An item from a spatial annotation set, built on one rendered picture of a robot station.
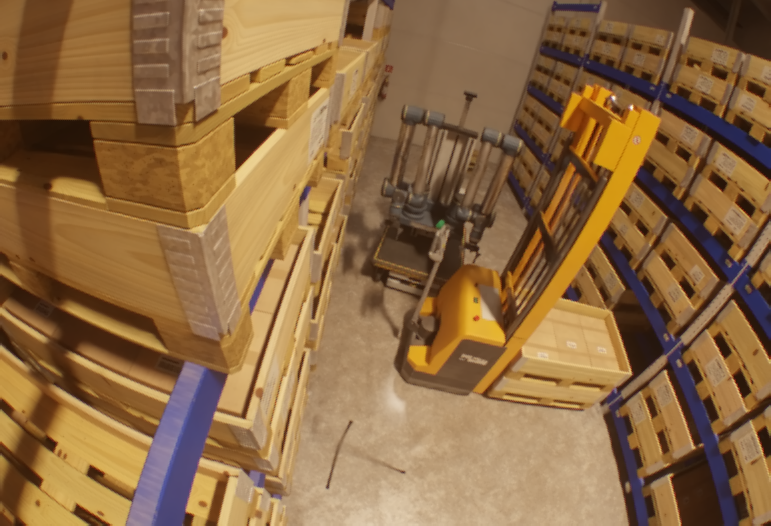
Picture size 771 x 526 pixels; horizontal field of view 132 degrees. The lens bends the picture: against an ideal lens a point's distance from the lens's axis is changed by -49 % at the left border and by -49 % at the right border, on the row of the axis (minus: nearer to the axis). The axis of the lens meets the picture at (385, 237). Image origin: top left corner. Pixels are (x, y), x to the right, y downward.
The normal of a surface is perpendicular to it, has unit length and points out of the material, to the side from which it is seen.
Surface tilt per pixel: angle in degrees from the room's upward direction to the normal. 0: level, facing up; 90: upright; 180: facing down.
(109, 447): 0
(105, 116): 90
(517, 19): 90
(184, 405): 0
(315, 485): 0
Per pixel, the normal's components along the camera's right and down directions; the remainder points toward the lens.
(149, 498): 0.18, -0.78
